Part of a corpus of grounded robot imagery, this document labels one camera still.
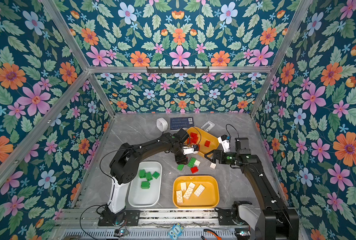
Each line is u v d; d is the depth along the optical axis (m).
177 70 0.93
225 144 0.73
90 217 0.75
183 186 0.83
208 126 1.11
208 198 0.82
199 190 0.80
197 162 0.93
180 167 0.90
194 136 1.02
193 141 1.01
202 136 1.06
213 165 0.91
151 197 0.81
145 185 0.83
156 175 0.88
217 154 0.69
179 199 0.79
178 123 1.12
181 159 0.82
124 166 0.52
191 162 0.93
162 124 1.03
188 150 0.82
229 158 0.68
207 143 1.01
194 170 0.91
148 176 0.84
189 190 0.81
